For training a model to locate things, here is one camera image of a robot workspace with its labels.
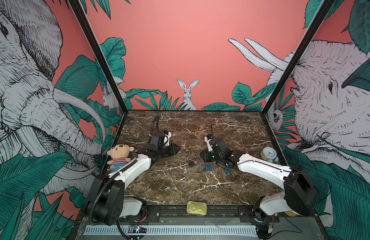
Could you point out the tape roll beige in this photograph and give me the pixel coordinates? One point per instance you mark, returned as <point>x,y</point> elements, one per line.
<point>291,213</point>

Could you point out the yellow tin can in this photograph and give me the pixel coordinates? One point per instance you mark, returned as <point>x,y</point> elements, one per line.
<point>196,208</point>

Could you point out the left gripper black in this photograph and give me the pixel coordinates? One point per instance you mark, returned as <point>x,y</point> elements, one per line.
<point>173,149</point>

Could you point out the right black frame post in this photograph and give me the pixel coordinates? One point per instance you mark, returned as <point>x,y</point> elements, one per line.
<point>314,26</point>

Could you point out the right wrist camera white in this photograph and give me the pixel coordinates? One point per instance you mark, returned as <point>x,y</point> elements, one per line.
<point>207,139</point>

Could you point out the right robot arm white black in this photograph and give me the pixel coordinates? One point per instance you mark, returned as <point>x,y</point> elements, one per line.
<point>299,193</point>

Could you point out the black frame post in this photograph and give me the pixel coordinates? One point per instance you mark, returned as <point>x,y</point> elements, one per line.
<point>92,40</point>
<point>314,26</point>

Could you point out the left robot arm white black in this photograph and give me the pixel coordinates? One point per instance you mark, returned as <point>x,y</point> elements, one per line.
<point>106,201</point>

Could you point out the left black frame post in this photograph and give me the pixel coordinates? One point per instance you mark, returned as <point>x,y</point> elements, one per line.
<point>92,40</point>

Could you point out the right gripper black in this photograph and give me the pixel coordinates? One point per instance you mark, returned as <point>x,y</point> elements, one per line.
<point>205,153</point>

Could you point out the small circuit board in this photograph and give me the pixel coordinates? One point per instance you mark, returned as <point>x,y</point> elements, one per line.
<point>135,230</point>

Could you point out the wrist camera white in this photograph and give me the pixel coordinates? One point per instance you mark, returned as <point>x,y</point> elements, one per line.
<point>167,137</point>
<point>207,139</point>

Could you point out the black mounting rail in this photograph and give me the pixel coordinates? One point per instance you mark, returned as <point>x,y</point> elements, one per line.
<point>155,213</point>

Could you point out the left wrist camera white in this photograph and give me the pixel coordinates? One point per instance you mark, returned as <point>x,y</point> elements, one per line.
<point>167,137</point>

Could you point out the black padlock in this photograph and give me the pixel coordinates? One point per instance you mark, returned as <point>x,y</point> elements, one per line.
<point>191,163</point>

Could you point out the small alarm clock teal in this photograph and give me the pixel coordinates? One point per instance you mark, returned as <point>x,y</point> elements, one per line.
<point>269,154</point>

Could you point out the plush doll toy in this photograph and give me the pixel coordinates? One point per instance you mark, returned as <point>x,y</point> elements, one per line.
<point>119,156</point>

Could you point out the white vented strip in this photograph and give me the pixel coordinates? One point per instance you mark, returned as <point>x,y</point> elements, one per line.
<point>171,230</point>

